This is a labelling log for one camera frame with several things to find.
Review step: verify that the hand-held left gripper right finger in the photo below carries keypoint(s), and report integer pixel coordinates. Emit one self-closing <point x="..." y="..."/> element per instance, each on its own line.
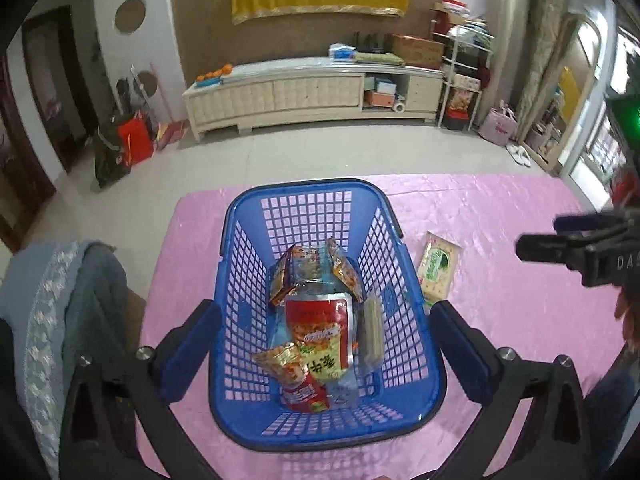
<point x="460" y="355"/>

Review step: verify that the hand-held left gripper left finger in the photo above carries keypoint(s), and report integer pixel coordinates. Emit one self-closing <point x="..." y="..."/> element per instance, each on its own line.
<point x="192" y="350"/>

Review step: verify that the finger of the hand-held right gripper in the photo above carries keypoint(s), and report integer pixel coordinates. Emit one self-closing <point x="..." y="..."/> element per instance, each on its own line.
<point x="542" y="250"/>
<point x="575" y="222"/>

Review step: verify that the gold foil snack packet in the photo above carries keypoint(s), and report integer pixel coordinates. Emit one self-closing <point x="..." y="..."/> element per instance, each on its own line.
<point x="282" y="365"/>

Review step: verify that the green cracker packet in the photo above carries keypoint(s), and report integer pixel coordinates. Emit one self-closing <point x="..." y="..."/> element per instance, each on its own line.
<point x="440" y="265"/>

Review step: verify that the blue plastic basket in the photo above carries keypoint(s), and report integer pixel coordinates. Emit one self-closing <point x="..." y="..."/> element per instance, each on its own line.
<point x="250" y="270"/>

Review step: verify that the clear red striped packet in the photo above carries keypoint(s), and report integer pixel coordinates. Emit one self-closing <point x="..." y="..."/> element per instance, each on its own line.
<point x="305" y="396"/>

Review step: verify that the orange cartoon cow packet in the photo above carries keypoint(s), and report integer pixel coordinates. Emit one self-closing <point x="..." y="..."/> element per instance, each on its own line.
<point x="287" y="272"/>

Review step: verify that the large red snack packet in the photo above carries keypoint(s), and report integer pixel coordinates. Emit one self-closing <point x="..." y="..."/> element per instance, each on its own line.
<point x="320" y="330"/>

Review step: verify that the person's right hand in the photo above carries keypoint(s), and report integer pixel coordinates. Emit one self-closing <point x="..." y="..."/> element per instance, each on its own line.
<point x="629" y="317"/>

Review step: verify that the pink tablecloth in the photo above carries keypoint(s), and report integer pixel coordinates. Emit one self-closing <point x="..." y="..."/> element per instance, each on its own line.
<point x="525" y="310"/>

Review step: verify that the pair of white slippers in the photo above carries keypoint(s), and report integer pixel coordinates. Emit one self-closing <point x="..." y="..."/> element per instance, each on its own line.
<point x="520" y="155"/>

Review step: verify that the glass sliding door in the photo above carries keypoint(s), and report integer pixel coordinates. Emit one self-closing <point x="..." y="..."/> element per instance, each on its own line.
<point x="605" y="110"/>

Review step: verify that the pink bag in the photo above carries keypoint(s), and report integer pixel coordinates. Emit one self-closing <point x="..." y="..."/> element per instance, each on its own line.
<point x="497" y="127"/>

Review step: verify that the arched floor mirror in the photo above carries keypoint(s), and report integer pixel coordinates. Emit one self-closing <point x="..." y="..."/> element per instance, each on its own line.
<point x="570" y="100"/>

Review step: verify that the person's blue trousers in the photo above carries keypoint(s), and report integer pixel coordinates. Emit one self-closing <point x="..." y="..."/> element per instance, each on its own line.
<point x="607" y="400"/>

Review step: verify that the grey-blue embroidered chair cover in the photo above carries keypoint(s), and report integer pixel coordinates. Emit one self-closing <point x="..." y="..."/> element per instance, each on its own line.
<point x="40" y="320"/>

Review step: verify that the red gift box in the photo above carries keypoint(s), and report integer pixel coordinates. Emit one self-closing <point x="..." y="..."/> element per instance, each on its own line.
<point x="460" y="110"/>

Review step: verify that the dark red hanging bag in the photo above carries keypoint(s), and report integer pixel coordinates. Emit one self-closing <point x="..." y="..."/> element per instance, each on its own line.
<point x="484" y="77"/>

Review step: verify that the tissue pack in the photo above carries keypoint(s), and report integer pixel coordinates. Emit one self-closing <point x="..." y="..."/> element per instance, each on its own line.
<point x="465" y="81"/>

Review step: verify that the patterned beige curtain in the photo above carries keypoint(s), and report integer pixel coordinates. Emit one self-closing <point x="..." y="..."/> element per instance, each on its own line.
<point x="542" y="45"/>

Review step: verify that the standing air conditioner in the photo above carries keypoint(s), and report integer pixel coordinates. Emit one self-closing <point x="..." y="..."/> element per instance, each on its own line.
<point x="505" y="35"/>

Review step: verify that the white paper roll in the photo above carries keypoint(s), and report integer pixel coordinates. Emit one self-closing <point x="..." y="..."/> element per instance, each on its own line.
<point x="399" y="106"/>

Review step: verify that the black bag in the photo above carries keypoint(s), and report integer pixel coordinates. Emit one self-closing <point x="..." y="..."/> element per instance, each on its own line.
<point x="112" y="160"/>

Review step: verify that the white metal rack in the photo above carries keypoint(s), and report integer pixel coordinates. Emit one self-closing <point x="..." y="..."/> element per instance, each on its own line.
<point x="445" y="60"/>

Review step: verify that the broom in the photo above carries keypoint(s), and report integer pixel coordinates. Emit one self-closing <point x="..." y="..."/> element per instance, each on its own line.
<point x="170" y="135"/>

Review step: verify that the red paper bag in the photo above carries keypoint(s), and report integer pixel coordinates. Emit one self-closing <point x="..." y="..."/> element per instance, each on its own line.
<point x="135" y="140"/>

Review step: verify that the orange flat box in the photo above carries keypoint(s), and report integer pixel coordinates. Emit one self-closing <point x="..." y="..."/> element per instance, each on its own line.
<point x="379" y="98"/>

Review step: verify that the brown cardboard box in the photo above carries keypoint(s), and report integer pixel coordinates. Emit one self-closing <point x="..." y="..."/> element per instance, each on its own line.
<point x="417" y="50"/>

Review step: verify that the dark wooden door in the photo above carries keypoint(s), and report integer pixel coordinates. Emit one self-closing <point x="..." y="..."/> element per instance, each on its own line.
<point x="20" y="170"/>

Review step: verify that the red white box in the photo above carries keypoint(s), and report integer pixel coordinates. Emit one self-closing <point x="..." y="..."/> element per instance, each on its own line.
<point x="450" y="6"/>

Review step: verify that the green folded cushion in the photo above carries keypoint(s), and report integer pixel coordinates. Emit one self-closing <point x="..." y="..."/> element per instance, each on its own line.
<point x="379" y="59"/>

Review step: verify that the cream low cabinet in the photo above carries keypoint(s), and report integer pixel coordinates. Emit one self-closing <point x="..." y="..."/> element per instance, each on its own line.
<point x="280" y="97"/>

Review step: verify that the white mop pole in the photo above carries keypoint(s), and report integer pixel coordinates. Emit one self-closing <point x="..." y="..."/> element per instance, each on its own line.
<point x="140" y="85"/>

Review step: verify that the black router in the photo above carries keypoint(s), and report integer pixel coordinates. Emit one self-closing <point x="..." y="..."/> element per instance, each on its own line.
<point x="369" y="42"/>

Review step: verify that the blue tissue box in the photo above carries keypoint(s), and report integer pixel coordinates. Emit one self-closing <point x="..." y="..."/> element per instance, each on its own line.
<point x="342" y="51"/>

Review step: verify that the round brown wall disc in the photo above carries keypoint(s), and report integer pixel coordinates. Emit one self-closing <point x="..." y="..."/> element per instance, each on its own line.
<point x="130" y="15"/>
<point x="146" y="80"/>

